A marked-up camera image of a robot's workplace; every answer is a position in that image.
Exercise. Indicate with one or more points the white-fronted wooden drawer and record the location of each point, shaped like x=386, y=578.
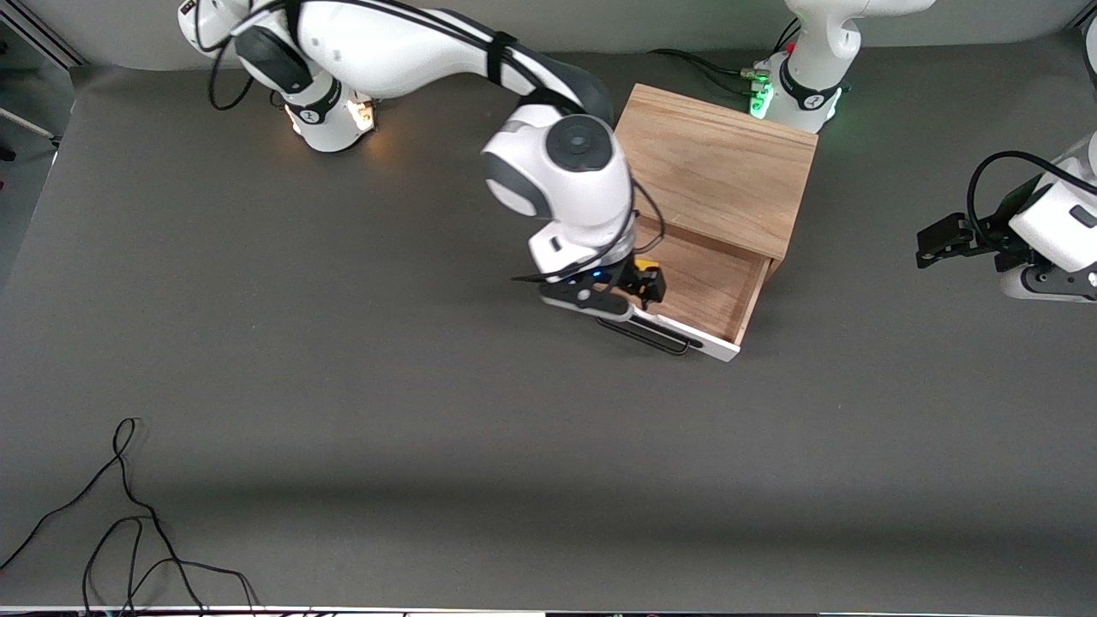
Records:
x=711, y=283

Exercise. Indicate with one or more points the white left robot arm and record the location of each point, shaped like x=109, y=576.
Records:
x=810, y=68

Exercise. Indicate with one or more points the wooden drawer cabinet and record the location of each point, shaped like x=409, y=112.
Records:
x=720, y=163

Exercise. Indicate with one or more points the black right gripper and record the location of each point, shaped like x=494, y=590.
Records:
x=639, y=283

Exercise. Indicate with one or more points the yellow wooden block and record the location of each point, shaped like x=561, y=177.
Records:
x=647, y=266

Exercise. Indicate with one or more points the aluminium frame rail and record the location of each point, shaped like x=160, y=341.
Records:
x=51, y=43

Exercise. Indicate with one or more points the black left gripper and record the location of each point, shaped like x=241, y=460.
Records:
x=984, y=235

